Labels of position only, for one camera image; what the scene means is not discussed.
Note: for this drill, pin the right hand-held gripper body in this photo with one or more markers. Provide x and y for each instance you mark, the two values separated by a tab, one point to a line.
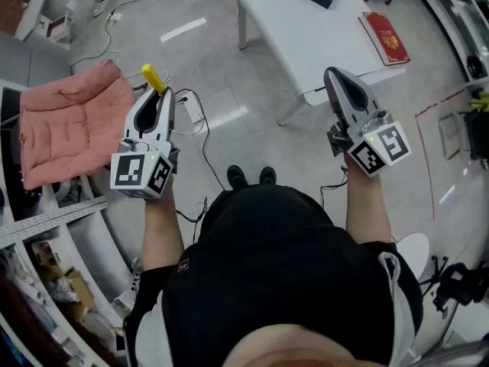
382	147

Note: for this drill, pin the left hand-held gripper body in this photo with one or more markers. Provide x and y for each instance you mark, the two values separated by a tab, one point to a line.
130	170

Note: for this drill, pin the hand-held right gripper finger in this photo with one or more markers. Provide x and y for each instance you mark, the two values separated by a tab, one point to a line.
368	99
331	94

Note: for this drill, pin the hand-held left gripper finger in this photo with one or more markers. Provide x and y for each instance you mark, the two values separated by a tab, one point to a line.
131	119
169	113

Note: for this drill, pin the yellow marker pen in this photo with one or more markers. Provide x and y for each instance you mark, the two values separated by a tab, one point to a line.
151	75

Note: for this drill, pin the person's left forearm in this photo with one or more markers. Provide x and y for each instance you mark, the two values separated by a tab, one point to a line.
160	228

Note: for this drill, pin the person's right forearm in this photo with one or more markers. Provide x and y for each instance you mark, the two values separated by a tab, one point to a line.
366	205

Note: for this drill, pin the cardboard box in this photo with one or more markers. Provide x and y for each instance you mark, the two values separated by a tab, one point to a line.
78	291

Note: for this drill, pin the white power strip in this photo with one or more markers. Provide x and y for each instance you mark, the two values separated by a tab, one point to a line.
193	109

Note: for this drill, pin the pink quilted cushion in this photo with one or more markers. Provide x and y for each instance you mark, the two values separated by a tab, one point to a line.
72	124

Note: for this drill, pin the red book with gold print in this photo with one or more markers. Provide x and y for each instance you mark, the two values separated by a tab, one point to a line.
386	38

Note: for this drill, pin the white low table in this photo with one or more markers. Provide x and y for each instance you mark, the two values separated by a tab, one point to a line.
305	33

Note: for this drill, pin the white cluttered shelf rack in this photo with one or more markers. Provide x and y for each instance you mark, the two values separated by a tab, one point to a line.
99	235

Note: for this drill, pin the person's left black shoe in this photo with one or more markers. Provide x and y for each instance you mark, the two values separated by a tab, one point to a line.
237	176

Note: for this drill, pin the person's black shoe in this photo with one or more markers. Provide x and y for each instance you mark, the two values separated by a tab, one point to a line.
267	175
237	176

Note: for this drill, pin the black bag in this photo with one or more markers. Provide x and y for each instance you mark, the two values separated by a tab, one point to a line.
479	136

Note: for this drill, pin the person's right black shoe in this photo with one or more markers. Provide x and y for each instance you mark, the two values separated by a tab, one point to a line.
267	175

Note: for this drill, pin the small white plug adapter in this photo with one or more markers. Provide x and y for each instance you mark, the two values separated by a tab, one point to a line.
114	16

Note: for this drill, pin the white round stool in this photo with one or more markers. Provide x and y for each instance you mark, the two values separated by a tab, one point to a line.
414	251

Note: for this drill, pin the yellow-green cloth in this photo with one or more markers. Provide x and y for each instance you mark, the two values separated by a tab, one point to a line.
481	101

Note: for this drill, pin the long white shelving unit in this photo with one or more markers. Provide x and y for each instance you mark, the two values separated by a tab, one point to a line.
451	17

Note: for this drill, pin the grey cabinet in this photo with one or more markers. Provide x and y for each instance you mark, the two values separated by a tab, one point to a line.
26	59

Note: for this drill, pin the small white shelf cabinet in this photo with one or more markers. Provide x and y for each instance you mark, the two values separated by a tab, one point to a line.
42	10

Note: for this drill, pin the person's torso in black clothing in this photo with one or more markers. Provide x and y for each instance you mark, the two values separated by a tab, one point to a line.
275	266

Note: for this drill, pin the person's face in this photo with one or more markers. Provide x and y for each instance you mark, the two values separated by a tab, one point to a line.
305	348

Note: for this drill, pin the metal frame chair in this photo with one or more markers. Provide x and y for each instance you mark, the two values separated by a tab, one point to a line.
445	136

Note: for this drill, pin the perforated metal rail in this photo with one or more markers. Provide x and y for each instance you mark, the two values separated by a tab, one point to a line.
57	216

